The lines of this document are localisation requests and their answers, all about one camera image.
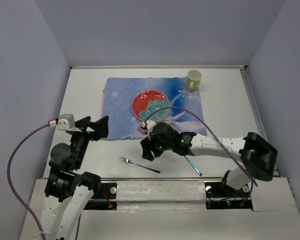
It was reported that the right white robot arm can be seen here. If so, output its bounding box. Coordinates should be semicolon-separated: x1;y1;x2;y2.
138;120;278;196

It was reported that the red and blue plate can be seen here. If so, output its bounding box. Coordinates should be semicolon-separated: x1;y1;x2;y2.
131;90;171;121

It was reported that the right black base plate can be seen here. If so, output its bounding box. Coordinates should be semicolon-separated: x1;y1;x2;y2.
205;182;253;210

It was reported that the iridescent fork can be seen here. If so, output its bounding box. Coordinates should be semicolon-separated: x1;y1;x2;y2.
118;156;161;174

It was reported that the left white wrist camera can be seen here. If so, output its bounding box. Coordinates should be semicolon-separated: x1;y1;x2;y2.
48;114;79;132

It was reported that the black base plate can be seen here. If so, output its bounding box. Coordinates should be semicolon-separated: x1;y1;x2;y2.
84;181;118;211
205;182;253;210

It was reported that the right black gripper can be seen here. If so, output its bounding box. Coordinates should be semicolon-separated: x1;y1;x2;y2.
140;132;174;160

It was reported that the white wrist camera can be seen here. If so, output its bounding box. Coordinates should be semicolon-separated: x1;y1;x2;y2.
138;120;156;136
48;114;79;132

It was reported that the white cup yellow handle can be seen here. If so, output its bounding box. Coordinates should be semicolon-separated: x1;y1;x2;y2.
185;70;202;92

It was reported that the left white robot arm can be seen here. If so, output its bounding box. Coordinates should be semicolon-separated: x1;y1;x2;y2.
39;114;109;240

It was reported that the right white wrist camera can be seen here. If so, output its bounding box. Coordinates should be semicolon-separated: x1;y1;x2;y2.
138;120;156;136

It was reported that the iridescent spoon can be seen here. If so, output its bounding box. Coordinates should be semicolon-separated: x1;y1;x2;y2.
184;156;203;177

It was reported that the silver front table rail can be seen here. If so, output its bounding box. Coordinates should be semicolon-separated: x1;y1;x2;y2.
43;176;282;181

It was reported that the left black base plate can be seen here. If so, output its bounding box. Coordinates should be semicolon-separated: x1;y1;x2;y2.
84;181;118;211

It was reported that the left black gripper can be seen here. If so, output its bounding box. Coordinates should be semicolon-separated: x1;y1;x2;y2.
70;114;109;168

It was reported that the blue princess print cloth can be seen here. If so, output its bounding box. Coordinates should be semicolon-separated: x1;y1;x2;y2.
101;77;207;140

